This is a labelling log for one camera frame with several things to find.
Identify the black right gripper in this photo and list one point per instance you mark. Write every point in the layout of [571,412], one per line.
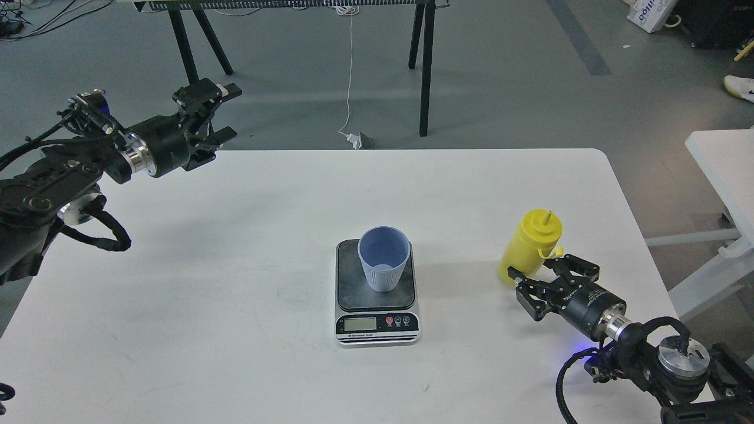
[581,305]

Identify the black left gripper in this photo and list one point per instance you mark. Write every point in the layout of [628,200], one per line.
[161,144]

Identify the yellow squeeze bottle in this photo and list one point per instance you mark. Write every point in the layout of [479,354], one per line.
[535,240]

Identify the blue plastic cup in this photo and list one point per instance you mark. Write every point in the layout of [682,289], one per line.
[384,252]

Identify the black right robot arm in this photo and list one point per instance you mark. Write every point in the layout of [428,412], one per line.
[693,384]

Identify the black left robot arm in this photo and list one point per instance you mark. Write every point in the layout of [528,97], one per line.
[59,194]

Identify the digital kitchen scale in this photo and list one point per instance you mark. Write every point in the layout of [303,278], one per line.
[365,317]

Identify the black trestle table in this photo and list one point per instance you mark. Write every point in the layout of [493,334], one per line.
[299,23]

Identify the white side table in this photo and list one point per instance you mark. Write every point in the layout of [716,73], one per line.
[726,159]

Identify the white sneaker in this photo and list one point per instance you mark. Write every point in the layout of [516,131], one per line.
[739,87]

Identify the white cardboard box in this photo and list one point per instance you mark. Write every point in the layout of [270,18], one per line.
[652,16]

